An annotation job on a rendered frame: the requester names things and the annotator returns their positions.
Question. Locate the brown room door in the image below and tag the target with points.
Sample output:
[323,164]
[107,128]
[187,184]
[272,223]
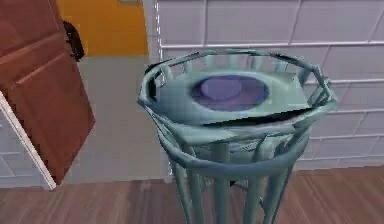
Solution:
[40,86]

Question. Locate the teal slatted round bin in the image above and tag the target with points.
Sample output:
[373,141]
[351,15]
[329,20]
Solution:
[230,133]

